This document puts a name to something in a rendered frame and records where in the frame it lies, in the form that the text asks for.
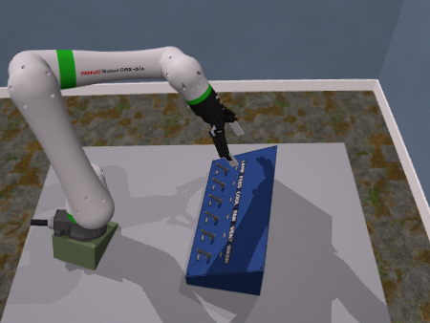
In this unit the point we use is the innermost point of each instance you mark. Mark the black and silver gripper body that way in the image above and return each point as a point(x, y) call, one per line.
point(215, 117)

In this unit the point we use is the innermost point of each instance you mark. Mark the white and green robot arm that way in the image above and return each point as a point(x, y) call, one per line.
point(36, 93)

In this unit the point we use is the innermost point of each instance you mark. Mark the blue switch console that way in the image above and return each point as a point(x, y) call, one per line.
point(232, 257)

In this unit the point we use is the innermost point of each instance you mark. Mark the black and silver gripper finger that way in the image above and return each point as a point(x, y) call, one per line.
point(219, 140)
point(229, 116)

